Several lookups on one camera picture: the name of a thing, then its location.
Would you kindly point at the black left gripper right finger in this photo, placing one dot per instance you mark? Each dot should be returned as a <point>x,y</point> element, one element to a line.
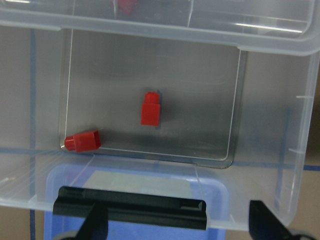
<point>263,224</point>

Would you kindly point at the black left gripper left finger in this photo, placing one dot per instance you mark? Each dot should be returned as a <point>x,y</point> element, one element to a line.
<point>95,226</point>

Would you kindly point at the red block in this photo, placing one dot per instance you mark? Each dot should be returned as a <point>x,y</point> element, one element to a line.
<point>126,6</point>
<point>151,109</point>

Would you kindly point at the clear plastic box lid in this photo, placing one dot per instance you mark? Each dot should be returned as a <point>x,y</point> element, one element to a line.
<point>272,18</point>

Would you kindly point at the black box latch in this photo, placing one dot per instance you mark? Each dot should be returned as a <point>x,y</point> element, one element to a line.
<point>136,208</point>

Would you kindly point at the blue plastic tray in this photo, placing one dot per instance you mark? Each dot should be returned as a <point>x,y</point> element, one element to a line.
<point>162,179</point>

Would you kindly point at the red block corner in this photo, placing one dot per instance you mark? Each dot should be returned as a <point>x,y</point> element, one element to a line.
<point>83,142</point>

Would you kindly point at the clear plastic storage box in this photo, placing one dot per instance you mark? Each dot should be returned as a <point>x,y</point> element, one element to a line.
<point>236,107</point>

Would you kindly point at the red block under lid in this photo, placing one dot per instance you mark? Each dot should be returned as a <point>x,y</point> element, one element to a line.
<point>126,6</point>

